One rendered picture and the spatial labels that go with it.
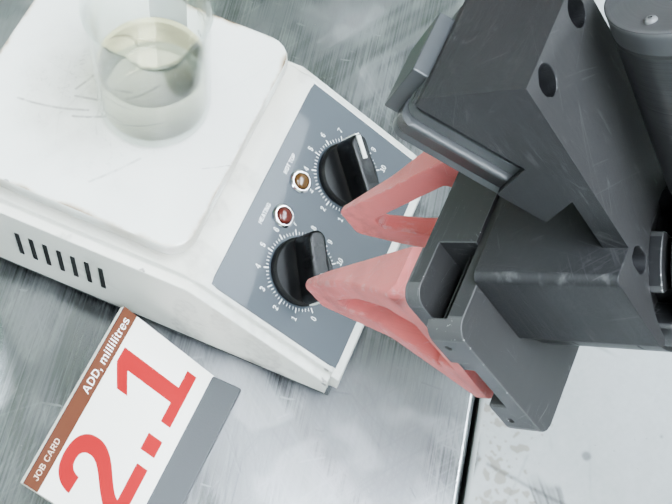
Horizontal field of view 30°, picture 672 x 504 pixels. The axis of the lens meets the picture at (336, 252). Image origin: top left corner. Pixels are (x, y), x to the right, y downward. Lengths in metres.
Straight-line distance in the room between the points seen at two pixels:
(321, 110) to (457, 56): 0.26
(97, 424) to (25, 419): 0.05
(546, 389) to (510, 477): 0.18
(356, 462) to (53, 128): 0.21
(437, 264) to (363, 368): 0.21
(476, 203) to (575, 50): 0.09
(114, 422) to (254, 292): 0.08
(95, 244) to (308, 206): 0.10
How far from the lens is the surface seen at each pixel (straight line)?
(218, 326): 0.57
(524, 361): 0.42
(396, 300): 0.41
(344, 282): 0.45
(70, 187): 0.55
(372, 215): 0.48
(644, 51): 0.33
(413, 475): 0.60
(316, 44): 0.70
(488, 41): 0.35
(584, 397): 0.63
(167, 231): 0.54
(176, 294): 0.56
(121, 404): 0.57
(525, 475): 0.61
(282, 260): 0.57
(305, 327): 0.57
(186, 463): 0.59
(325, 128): 0.60
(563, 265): 0.38
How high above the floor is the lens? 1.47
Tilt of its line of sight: 63 degrees down
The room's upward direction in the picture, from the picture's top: 11 degrees clockwise
